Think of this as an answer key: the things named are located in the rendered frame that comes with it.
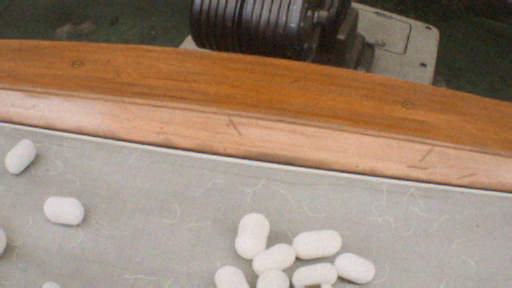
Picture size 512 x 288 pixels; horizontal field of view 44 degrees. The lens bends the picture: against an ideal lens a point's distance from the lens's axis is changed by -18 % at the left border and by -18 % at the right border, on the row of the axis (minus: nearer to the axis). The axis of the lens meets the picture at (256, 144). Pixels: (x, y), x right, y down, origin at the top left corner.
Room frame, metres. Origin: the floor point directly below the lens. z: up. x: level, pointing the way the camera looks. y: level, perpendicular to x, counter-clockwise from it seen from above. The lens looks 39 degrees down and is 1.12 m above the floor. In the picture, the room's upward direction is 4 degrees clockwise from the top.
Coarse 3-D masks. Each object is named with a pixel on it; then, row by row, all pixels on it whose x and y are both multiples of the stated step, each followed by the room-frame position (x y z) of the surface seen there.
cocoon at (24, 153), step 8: (24, 144) 0.42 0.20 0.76; (32, 144) 0.43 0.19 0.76; (16, 152) 0.41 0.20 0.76; (24, 152) 0.42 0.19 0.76; (32, 152) 0.42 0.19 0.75; (8, 160) 0.40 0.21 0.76; (16, 160) 0.41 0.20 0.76; (24, 160) 0.41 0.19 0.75; (32, 160) 0.42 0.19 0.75; (8, 168) 0.40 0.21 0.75; (16, 168) 0.40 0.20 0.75
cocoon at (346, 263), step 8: (344, 256) 0.34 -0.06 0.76; (352, 256) 0.34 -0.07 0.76; (336, 264) 0.33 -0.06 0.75; (344, 264) 0.33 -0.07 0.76; (352, 264) 0.33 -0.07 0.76; (360, 264) 0.33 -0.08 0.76; (368, 264) 0.33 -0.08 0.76; (344, 272) 0.33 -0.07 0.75; (352, 272) 0.32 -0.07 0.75; (360, 272) 0.32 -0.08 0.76; (368, 272) 0.32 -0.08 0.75; (352, 280) 0.32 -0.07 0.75; (360, 280) 0.32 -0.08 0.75; (368, 280) 0.32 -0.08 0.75
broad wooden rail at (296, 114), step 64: (0, 64) 0.54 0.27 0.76; (64, 64) 0.54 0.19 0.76; (128, 64) 0.54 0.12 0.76; (192, 64) 0.54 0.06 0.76; (256, 64) 0.55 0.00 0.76; (64, 128) 0.47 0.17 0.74; (128, 128) 0.47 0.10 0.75; (192, 128) 0.47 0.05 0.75; (256, 128) 0.47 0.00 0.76; (320, 128) 0.47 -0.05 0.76; (384, 128) 0.47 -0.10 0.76; (448, 128) 0.48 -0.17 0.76
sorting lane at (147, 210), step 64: (0, 128) 0.47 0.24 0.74; (0, 192) 0.38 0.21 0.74; (64, 192) 0.39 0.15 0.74; (128, 192) 0.40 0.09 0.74; (192, 192) 0.41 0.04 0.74; (256, 192) 0.42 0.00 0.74; (320, 192) 0.42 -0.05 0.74; (384, 192) 0.42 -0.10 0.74; (448, 192) 0.43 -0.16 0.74; (0, 256) 0.31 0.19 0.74; (64, 256) 0.32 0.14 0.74; (128, 256) 0.34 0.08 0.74; (192, 256) 0.34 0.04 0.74; (384, 256) 0.35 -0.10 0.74; (448, 256) 0.35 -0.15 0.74
